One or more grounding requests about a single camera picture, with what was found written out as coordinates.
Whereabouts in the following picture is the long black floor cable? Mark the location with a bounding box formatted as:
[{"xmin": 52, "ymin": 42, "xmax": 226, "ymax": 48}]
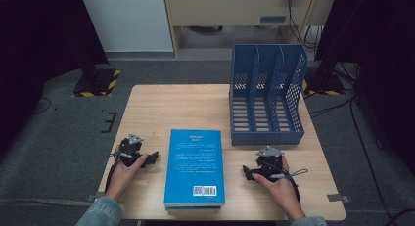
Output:
[{"xmin": 349, "ymin": 98, "xmax": 396, "ymax": 226}]

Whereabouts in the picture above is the black hanging cable bundle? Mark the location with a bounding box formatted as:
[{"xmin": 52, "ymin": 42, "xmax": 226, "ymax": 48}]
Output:
[{"xmin": 286, "ymin": 0, "xmax": 324, "ymax": 53}]

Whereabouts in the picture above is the blue plastic file holder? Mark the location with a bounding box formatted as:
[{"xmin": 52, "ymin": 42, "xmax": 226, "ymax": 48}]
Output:
[{"xmin": 229, "ymin": 44, "xmax": 308, "ymax": 147}]

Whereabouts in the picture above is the grey cord with silver plug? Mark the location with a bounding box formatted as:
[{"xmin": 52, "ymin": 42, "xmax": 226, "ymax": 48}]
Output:
[{"xmin": 269, "ymin": 168, "xmax": 309, "ymax": 180}]

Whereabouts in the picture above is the black curtain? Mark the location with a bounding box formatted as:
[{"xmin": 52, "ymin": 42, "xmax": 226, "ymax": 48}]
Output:
[
  {"xmin": 314, "ymin": 0, "xmax": 415, "ymax": 175},
  {"xmin": 0, "ymin": 0, "xmax": 110, "ymax": 156}
]

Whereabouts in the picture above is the grey tape piece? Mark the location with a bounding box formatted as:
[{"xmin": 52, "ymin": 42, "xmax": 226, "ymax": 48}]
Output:
[
  {"xmin": 327, "ymin": 193, "xmax": 350, "ymax": 203},
  {"xmin": 86, "ymin": 192, "xmax": 106, "ymax": 202}
]

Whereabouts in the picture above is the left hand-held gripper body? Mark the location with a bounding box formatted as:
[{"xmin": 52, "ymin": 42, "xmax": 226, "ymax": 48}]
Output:
[{"xmin": 114, "ymin": 132, "xmax": 150, "ymax": 168}]

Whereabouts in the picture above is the person's left hand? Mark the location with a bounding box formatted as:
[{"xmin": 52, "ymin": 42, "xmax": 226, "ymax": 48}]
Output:
[{"xmin": 104, "ymin": 154, "xmax": 149, "ymax": 203}]

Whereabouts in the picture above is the yellow-black striped stand base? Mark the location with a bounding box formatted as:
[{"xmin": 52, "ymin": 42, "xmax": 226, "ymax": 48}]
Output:
[
  {"xmin": 302, "ymin": 72, "xmax": 346, "ymax": 97},
  {"xmin": 72, "ymin": 68, "xmax": 121, "ymax": 98}
]

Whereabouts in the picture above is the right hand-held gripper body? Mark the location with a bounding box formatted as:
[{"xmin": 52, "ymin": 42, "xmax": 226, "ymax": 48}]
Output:
[{"xmin": 254, "ymin": 146, "xmax": 289, "ymax": 183}]

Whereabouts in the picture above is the grey label plate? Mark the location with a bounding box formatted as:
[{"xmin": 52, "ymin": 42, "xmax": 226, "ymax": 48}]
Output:
[{"xmin": 259, "ymin": 15, "xmax": 287, "ymax": 24}]

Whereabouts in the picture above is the person's right hand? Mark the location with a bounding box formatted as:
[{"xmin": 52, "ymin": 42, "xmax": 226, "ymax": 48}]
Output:
[{"xmin": 251, "ymin": 156, "xmax": 307, "ymax": 222}]

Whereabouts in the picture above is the thick blue book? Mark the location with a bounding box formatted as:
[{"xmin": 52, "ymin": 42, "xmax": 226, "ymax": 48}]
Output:
[{"xmin": 163, "ymin": 128, "xmax": 226, "ymax": 211}]

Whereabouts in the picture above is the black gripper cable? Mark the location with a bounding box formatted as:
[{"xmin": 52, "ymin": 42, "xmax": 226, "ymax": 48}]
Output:
[
  {"xmin": 104, "ymin": 152, "xmax": 124, "ymax": 193},
  {"xmin": 280, "ymin": 163, "xmax": 301, "ymax": 206}
]

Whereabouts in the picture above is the thin black floor cable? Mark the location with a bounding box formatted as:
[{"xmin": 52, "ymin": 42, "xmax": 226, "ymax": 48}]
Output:
[{"xmin": 32, "ymin": 97, "xmax": 53, "ymax": 115}]

